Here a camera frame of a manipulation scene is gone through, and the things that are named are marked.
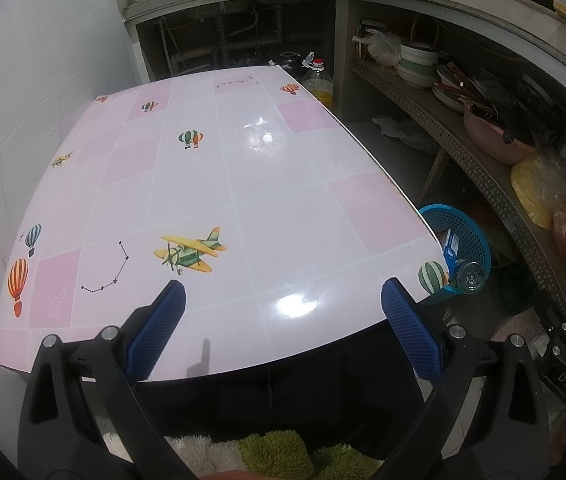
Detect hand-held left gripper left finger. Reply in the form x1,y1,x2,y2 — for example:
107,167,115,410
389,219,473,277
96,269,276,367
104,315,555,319
18,279,198,480

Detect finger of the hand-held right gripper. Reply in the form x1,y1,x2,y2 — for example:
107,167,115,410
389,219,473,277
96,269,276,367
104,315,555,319
543,304,566,345

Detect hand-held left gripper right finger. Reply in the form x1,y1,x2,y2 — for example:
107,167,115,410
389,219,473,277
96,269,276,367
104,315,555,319
378,277,551,480

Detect red tin can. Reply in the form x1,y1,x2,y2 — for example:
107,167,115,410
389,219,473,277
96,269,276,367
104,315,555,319
454,261,487,293

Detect blue plastic basket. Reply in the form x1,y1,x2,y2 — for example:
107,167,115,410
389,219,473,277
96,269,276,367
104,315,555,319
417,203,494,307

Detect yellow plastic bag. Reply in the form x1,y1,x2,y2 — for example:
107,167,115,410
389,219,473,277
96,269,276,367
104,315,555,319
509,151,566,232

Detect fuzzy green white clothing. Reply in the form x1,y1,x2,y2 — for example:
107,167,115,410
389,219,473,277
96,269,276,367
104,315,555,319
102,429,390,480

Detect grey perforated shelf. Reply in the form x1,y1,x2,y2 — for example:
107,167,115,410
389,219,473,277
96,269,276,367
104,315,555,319
349,56,566,335

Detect pink basin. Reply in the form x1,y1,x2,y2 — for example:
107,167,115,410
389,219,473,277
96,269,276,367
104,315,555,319
462,101,540,167

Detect crumpled plastic bag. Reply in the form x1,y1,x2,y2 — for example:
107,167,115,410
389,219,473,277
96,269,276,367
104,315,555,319
371,114,440,154

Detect stack of plates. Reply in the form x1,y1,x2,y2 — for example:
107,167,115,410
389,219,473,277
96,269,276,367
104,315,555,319
432,61,470,112

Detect cooking oil bottle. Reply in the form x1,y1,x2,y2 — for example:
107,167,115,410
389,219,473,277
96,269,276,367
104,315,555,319
301,52,336,109

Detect stack of bowls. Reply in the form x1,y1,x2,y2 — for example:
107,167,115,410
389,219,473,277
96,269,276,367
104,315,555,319
394,41,447,91

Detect white plastic bag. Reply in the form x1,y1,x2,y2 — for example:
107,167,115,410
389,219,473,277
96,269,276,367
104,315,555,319
357,28,404,68

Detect dark ceramic jar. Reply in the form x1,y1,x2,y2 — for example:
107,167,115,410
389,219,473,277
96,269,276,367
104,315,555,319
278,51,310,73

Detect grey drain pipes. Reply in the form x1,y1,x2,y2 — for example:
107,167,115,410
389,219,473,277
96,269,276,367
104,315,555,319
160,4,324,68

